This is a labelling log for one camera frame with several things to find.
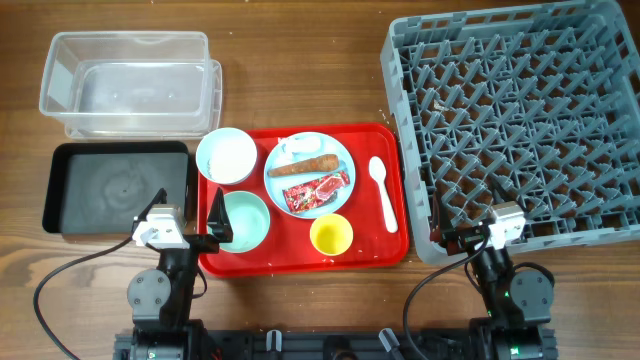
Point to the light blue plate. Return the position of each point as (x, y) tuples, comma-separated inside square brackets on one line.
[(275, 185)]

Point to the white bowl with rice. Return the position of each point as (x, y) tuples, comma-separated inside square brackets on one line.
[(226, 156)]

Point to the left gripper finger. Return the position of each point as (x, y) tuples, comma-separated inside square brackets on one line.
[(159, 198), (218, 222)]

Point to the grey dishwasher rack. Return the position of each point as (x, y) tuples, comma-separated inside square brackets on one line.
[(543, 99)]

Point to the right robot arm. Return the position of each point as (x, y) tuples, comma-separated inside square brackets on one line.
[(517, 297)]

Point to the yellow plastic cup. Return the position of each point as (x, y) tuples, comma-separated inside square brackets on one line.
[(331, 234)]

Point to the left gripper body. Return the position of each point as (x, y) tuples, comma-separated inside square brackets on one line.
[(203, 245)]

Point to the carrot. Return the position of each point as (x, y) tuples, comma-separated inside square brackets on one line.
[(323, 163)]

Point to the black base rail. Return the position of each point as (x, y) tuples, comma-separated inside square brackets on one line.
[(330, 345)]

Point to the white plastic spoon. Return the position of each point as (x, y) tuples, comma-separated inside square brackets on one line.
[(377, 172)]

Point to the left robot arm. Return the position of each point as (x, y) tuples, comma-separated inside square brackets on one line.
[(161, 298)]

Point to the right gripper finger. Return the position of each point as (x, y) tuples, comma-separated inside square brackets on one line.
[(499, 194), (440, 220)]

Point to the black waste tray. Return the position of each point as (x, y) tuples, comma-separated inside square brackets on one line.
[(98, 188)]

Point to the red snack wrapper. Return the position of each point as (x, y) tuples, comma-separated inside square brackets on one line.
[(315, 193)]

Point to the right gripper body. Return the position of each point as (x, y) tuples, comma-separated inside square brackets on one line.
[(463, 241)]

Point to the mint green bowl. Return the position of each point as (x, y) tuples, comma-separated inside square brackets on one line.
[(250, 221)]

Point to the clear plastic bin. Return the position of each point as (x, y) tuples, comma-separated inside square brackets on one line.
[(132, 85)]

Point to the red serving tray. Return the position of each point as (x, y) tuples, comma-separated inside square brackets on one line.
[(287, 247)]

